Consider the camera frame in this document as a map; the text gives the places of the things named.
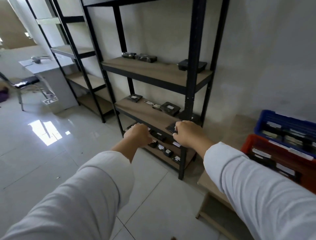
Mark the person's right hand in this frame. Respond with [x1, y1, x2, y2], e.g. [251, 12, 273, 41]
[172, 120, 210, 150]

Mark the person's left hand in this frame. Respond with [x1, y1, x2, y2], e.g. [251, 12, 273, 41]
[123, 123, 154, 149]

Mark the person's left forearm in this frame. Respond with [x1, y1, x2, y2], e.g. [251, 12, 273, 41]
[0, 137, 142, 240]

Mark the person's right forearm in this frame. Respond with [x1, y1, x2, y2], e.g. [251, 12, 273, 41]
[191, 137, 316, 240]

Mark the large black hard drive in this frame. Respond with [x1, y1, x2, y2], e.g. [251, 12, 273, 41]
[160, 102, 181, 117]

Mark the black hard drive white label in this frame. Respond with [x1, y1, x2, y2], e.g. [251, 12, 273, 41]
[126, 94, 143, 103]

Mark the low wooden table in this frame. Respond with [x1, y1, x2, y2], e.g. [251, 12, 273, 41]
[196, 115, 260, 240]

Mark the black plastic case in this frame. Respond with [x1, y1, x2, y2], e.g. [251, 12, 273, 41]
[177, 59, 207, 72]

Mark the red plastic crate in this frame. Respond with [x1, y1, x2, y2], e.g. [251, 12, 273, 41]
[240, 134, 316, 195]

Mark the black metal shelf rack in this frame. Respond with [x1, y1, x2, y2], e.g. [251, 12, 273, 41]
[25, 0, 119, 123]
[81, 0, 230, 180]

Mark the blue plastic crate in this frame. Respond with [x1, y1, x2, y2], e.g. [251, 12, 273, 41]
[254, 110, 316, 159]

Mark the row of drives, red crate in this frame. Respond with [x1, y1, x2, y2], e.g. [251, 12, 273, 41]
[247, 147, 303, 184]

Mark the white desk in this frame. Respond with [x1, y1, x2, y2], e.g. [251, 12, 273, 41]
[19, 55, 80, 115]

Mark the row of drives, blue crate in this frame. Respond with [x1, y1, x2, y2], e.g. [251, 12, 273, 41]
[260, 121, 316, 152]

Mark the grey device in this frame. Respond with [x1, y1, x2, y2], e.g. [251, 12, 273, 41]
[31, 56, 53, 64]

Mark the metal-framed black chair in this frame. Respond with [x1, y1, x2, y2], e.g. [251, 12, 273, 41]
[0, 72, 48, 111]

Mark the metal bracket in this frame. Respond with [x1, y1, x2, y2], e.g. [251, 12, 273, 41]
[40, 97, 60, 106]

